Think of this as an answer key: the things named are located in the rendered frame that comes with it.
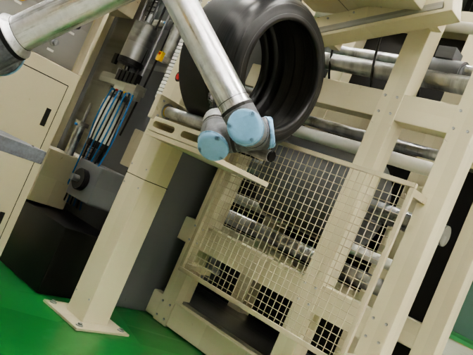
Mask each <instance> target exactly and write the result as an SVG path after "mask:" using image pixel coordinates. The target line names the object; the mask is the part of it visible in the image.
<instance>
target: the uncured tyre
mask: <svg viewBox="0 0 473 355"><path fill-rule="evenodd" d="M203 11H204V13H205V14H206V16H207V18H208V20H209V22H210V24H211V26H212V28H213V29H214V31H215V33H216V35H217V38H218V39H219V40H220V43H221V45H222V47H223V49H224V50H225V52H226V54H227V56H228V58H229V60H230V62H231V64H232V65H233V67H234V69H235V71H236V73H237V75H238V77H239V79H240V80H241V83H242V85H243V86H244V89H245V81H246V70H247V66H248V62H249V58H250V57H251V53H252V51H253V49H254V47H255V45H256V43H257V42H258V40H259V39H260V45H261V51H262V62H261V68H260V74H259V77H258V81H257V82H256V85H255V87H254V89H253V91H252V92H251V94H250V95H249V97H250V98H251V99H252V101H253V103H254V105H255V107H256V109H257V111H258V112H259V114H260V117H261V118H262V117H264V116H267V117H272V119H273V125H274V131H275V145H277V144H279V143H281V142H283V141H284V140H286V139H287V138H289V137H290V136H291V135H292V134H293V133H295V131H297V129H299V127H300V126H302V124H304V122H305V121H306V120H307V118H308V116H309V115H310V114H311V112H312V110H313V109H314V107H315V104H316V102H317V99H318V97H319V95H320V91H321V88H322V83H323V79H324V69H325V52H324V42H323V39H322V35H321V32H320V29H319V27H318V25H317V22H316V20H315V18H314V16H313V15H312V13H311V12H310V10H309V9H308V8H307V7H306V6H305V5H304V4H303V3H302V2H301V1H299V0H211V1H210V2H208V3H207V4H206V5H205V6H204V7H203ZM179 87H180V92H181V95H182V99H183V102H184V105H185V106H186V109H187V110H188V112H189V113H193V114H195V115H198V116H202V117H204V115H205V114H206V112H207V111H209V110H210V104H209V100H208V93H209V89H208V88H207V86H206V84H205V82H204V80H203V78H202V76H201V74H200V72H199V71H198V68H197V67H196V64H195V63H194V60H193V58H192V57H191V54H190V53H189V51H188V49H187V47H186V45H185V43H184V42H183V45H182V50H181V53H180V58H179Z"/></svg>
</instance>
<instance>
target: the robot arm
mask: <svg viewBox="0 0 473 355"><path fill-rule="evenodd" d="M133 1H136V0H45V1H42V2H40V3H38V4H36V5H34V6H32V7H30V8H28V9H26V10H24V11H21V12H19V13H17V14H15V15H10V14H7V13H1V14H0V76H8V75H11V74H14V73H15V72H17V71H18V70H19V69H20V68H21V67H22V65H23V64H24V62H25V59H27V58H29V57H30V54H31V50H32V49H33V48H35V47H37V46H40V45H42V44H44V43H46V42H48V41H51V40H52V39H55V38H57V37H59V36H61V35H64V34H65V33H67V32H69V31H71V30H74V29H76V28H78V27H80V26H82V25H85V24H87V23H89V22H91V21H93V20H96V19H97V18H100V17H101V16H103V15H106V14H108V13H110V12H112V11H114V10H117V9H119V8H121V7H123V6H125V5H128V4H130V3H132V2H133ZM162 1H163V3H164V4H165V7H166V9H167V10H168V13H169V14H170V17H171V18H172V20H173V22H174V24H175V26H176V28H177V30H178V32H179V34H180V36H181V37H182V39H183V41H184V43H185V45H186V47H187V49H188V51H189V53H190V54H191V57H192V58H193V60H194V63H195V64H196V67H197V68H198V71H199V72H200V74H201V76H202V78H203V80H204V82H205V84H206V86H207V88H208V89H209V93H208V100H209V104H210V110H209V111H207V112H206V114H205V115H204V117H203V122H202V126H201V131H200V135H199V136H198V150H199V152H200V154H201V155H202V156H203V157H204V158H206V159H208V160H210V161H220V160H222V159H224V158H225V157H226V156H227V155H228V154H230V153H236V152H243V151H254V150H261V149H271V148H274V147H275V131H274V125H273V119H272V117H267V116H264V117H262V118H261V117H260V114H259V112H258V111H257V109H256V107H255V105H254V103H253V101H252V99H251V98H250V97H249V96H248V94H247V92H246V90H245V89H244V86H243V85H242V83H241V80H240V79H239V77H238V75H237V73H236V71H235V69H234V67H233V65H232V64H231V62H230V60H229V58H228V56H227V54H226V52H225V50H224V49H223V47H222V45H221V43H220V40H219V39H218V38H217V35H216V33H215V31H214V29H213V28H212V26H211V24H210V22H209V20H208V18H207V16H206V14H205V13H204V11H203V9H202V7H201V5H200V3H199V1H198V0H162Z"/></svg>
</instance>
